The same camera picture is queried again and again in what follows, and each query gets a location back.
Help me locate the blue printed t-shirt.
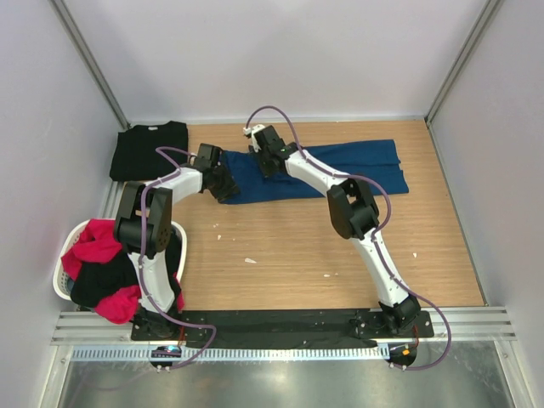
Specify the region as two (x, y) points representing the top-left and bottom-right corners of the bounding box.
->
(221, 139), (409, 205)

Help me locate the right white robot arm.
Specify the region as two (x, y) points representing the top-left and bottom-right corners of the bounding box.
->
(243, 125), (421, 337)

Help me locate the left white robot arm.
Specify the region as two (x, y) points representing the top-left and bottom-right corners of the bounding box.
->
(113, 144), (239, 341)

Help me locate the folded black t-shirt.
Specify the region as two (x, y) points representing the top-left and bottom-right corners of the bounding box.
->
(109, 121), (189, 182)

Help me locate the red t-shirt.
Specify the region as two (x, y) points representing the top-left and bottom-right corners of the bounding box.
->
(61, 218), (186, 325)

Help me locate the black t-shirt in basket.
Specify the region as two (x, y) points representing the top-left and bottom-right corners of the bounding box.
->
(70, 246), (184, 307)

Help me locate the white laundry basket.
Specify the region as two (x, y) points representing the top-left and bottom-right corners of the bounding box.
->
(53, 220), (187, 300)

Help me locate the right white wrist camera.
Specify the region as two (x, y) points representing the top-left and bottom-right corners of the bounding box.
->
(242, 124), (265, 146)

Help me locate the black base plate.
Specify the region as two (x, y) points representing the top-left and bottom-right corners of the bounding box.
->
(130, 309), (434, 350)

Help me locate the aluminium rail profile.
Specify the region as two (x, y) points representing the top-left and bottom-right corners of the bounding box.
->
(50, 309), (137, 345)

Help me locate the slotted cable duct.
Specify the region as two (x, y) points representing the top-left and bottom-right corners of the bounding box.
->
(71, 344), (389, 363)

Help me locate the left aluminium frame post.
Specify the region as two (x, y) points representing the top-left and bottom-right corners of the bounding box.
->
(49, 0), (131, 130)

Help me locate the aluminium frame post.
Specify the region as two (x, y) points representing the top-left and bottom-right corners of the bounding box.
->
(49, 0), (131, 130)
(424, 0), (507, 124)

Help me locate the right aluminium frame post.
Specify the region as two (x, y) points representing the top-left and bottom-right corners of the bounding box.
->
(424, 0), (507, 124)

